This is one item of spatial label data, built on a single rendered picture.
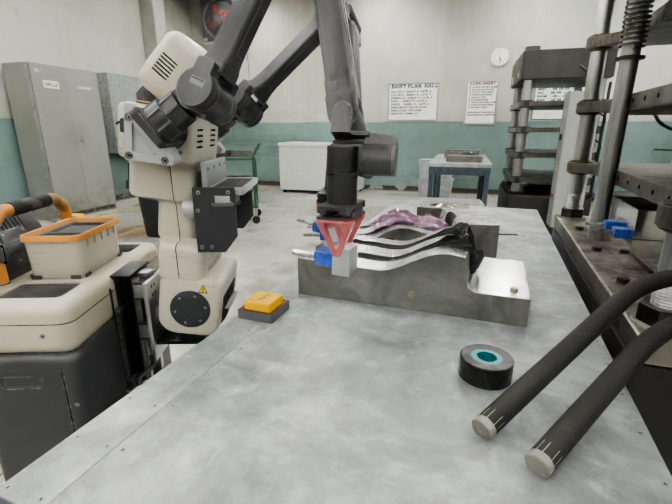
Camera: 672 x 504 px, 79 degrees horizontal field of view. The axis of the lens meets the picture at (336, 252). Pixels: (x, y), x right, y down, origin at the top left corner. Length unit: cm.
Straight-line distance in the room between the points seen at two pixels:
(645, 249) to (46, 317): 155
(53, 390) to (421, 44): 781
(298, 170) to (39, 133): 396
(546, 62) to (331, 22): 475
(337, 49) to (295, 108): 799
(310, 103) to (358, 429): 828
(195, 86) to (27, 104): 578
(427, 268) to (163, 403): 54
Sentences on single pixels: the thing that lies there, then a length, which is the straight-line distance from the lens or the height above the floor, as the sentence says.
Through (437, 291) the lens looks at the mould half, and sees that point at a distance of 89.
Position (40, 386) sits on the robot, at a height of 61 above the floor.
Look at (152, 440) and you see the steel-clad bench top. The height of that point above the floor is 80.
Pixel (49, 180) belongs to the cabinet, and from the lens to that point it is 654.
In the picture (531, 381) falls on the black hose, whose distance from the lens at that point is 64.
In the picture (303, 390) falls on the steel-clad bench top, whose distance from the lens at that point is 65.
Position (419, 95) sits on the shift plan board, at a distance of 819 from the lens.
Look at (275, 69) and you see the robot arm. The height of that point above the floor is 134.
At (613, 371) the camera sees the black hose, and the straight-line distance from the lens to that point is 69.
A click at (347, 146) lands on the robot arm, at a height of 115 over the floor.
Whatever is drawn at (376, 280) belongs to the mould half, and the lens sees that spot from 91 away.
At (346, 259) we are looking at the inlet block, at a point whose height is 94.
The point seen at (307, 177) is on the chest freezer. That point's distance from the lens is 784.
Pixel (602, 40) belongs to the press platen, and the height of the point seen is 151.
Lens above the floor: 118
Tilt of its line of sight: 17 degrees down
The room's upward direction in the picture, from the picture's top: straight up
